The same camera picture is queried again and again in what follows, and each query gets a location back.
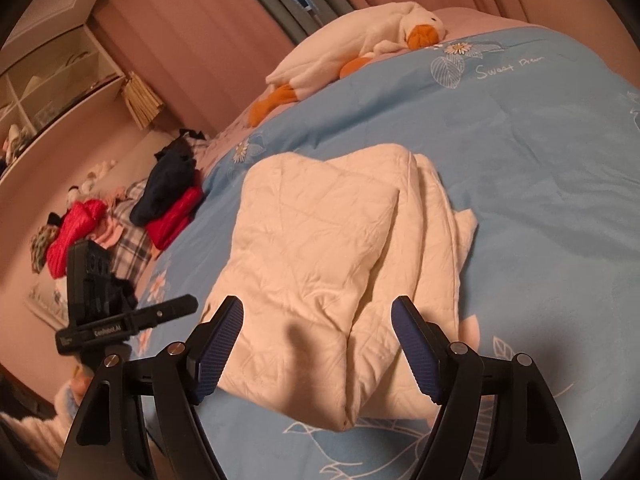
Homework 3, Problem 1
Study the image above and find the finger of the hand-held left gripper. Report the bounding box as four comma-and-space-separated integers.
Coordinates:
130, 296, 199, 332

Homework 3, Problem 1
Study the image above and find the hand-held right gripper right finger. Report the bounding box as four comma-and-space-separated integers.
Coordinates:
391, 296, 583, 480

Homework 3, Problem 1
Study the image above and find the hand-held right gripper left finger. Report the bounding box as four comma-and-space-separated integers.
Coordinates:
57, 296, 245, 480

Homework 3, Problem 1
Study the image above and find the person's left forearm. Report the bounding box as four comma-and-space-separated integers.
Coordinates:
0, 362, 101, 466

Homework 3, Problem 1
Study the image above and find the plaid cloth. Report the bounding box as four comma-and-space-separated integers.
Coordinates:
102, 182, 153, 281

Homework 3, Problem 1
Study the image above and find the red puffer jacket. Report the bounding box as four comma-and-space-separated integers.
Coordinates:
46, 199, 108, 280

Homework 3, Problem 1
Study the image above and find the green patterned cloth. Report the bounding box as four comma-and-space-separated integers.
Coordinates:
30, 224, 61, 275

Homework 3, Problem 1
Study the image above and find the red garment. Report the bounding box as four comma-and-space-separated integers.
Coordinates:
145, 187, 205, 251

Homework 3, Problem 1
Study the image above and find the small white plush toy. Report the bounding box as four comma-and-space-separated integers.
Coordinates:
67, 159, 118, 196

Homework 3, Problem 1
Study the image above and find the navy garment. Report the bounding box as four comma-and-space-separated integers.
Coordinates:
129, 135, 206, 228

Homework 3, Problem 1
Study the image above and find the light blue floral duvet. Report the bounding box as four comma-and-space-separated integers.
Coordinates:
135, 7, 640, 480

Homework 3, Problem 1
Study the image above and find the white shelf cabinet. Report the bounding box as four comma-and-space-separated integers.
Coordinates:
0, 0, 126, 181

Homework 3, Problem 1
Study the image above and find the pink curtain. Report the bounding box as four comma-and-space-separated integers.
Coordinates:
92, 0, 631, 136

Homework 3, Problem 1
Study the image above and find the white goose plush toy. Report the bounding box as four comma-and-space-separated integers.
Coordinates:
248, 1, 447, 128

